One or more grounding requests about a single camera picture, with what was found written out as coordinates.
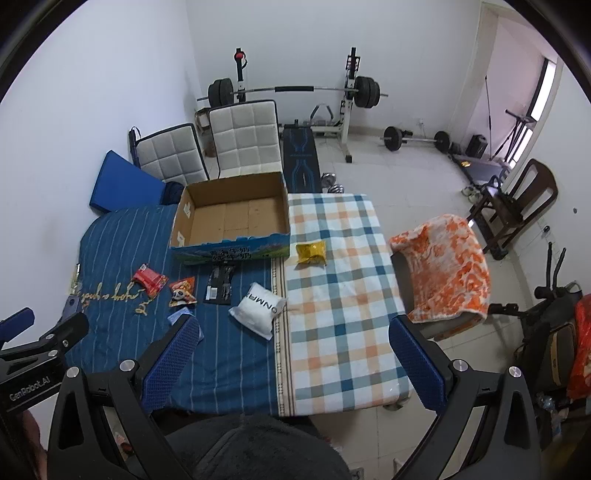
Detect clear water bottle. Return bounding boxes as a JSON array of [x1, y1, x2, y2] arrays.
[[538, 394, 561, 444]]

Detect dark wooden chair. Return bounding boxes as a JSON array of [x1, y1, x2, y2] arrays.
[[467, 159, 558, 261]]

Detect long barbell with black plates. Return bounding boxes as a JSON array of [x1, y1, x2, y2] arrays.
[[198, 76, 389, 110]]

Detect plaid blanket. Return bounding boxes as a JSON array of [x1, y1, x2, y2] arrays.
[[272, 193, 415, 417]]

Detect treadmill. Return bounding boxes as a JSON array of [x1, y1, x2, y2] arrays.
[[450, 108, 539, 185]]

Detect red snack packet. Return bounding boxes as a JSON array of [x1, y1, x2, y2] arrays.
[[133, 263, 169, 296]]

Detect short barbell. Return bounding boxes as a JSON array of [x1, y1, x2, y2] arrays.
[[381, 126, 451, 153]]

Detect orange plastic bag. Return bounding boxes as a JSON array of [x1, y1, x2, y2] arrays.
[[566, 293, 591, 400]]

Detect black weight bench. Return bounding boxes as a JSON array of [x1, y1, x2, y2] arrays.
[[283, 122, 321, 192]]

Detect white barbell rack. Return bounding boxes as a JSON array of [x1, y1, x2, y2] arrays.
[[231, 46, 365, 163]]

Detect black snack packet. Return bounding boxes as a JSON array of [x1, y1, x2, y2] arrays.
[[205, 264, 235, 305]]

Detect tall white padded chair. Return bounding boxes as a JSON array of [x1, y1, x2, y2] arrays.
[[208, 99, 283, 181]]

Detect orange panda snack packet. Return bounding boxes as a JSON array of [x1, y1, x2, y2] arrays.
[[168, 276, 198, 306]]

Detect cardboard box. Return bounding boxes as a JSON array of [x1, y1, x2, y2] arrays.
[[168, 172, 291, 267]]

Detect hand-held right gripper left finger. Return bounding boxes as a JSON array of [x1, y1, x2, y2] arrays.
[[46, 315, 205, 480]]

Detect black speaker box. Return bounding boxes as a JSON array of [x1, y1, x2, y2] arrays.
[[465, 134, 489, 158]]

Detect low white padded chair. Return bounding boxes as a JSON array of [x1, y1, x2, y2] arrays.
[[136, 124, 211, 185]]

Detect thin metal pole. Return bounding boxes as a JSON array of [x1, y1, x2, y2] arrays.
[[482, 76, 495, 158]]

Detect light blue soft packet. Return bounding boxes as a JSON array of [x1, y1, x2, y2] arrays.
[[167, 308, 205, 344]]

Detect black electric scooter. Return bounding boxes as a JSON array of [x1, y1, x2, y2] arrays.
[[512, 242, 591, 402]]

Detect yellow snack packet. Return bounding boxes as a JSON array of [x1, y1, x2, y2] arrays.
[[295, 240, 327, 267]]

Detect blue striped blanket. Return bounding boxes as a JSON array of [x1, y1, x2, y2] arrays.
[[65, 203, 291, 416]]

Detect grey metal row handle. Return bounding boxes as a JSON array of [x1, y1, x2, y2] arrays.
[[308, 104, 338, 125]]

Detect window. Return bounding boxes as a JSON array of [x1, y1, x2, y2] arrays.
[[531, 58, 561, 121]]

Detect orange floral blanket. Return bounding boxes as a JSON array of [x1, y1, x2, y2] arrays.
[[388, 213, 491, 324]]

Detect person's dark trousers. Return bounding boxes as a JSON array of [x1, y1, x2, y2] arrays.
[[164, 413, 354, 480]]

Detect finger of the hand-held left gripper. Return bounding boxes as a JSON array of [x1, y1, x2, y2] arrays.
[[27, 312, 90, 366], [0, 308, 36, 347]]

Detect grey office chair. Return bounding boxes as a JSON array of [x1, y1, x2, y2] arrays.
[[390, 251, 527, 342]]

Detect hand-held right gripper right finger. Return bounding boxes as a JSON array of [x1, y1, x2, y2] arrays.
[[388, 316, 544, 480]]

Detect blue foam mat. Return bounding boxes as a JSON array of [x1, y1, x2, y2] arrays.
[[89, 150, 167, 215]]

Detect white soft packet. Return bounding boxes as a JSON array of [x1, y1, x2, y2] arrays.
[[228, 281, 288, 341]]

